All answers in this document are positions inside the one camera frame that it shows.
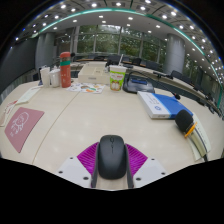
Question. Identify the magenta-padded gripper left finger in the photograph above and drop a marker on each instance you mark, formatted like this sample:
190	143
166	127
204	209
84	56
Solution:
71	170

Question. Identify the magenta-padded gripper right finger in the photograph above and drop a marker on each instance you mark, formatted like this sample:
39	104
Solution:
148	170

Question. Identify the black computer mouse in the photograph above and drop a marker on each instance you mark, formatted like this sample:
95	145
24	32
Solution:
112	156

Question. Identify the pink mouse pad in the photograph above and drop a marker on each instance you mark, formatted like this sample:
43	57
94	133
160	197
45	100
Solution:
21	128

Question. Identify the black handheld microphone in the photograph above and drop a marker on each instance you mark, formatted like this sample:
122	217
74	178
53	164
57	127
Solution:
184	120

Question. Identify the blue and white box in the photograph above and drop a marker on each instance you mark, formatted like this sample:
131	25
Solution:
166	105

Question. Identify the colourful leaflet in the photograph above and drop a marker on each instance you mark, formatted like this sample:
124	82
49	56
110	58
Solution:
87	88

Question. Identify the black conference microphone unit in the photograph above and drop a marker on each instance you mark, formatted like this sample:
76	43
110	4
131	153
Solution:
138	86

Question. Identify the white booklet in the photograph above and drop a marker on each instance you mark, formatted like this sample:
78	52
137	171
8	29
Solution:
28	95

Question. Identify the white mug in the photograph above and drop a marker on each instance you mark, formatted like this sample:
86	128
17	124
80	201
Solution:
55	78

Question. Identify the green printed paper cup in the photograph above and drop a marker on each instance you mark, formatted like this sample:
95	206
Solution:
117	79

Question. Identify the white paper cup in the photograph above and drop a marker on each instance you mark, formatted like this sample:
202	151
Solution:
45	77

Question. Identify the white cardboard box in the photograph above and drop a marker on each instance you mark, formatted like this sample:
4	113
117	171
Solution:
93	75

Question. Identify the red drink bottle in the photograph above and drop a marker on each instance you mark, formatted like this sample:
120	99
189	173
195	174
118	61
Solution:
65	71

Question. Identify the dark conference chairs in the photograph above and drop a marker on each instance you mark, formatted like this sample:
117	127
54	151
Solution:
136	61

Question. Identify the ceiling lights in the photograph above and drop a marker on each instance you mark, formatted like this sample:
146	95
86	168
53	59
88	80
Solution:
94	5

